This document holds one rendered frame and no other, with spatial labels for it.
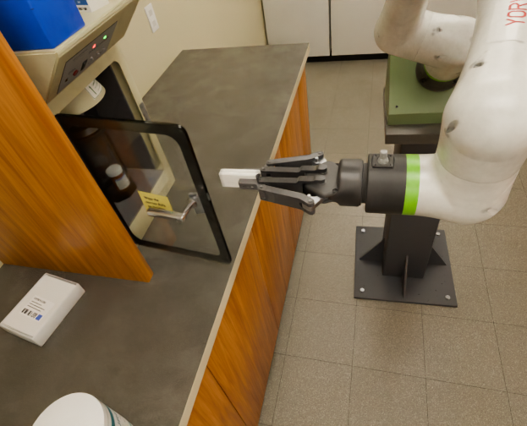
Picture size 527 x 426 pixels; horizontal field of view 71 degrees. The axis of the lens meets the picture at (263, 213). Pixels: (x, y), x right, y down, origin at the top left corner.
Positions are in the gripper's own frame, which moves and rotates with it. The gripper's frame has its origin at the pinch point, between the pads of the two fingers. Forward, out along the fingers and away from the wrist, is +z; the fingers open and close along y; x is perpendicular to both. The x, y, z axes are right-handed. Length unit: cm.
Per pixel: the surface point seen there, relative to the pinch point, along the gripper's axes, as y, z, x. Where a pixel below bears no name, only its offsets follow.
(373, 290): -61, -27, 130
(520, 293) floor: -69, -94, 131
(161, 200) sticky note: -4.3, 21.6, 11.4
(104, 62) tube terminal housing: -30, 41, -8
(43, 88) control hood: -6.4, 36.5, -14.3
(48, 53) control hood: -6.6, 31.2, -20.3
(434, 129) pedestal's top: -68, -41, 37
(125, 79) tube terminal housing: -35, 41, -1
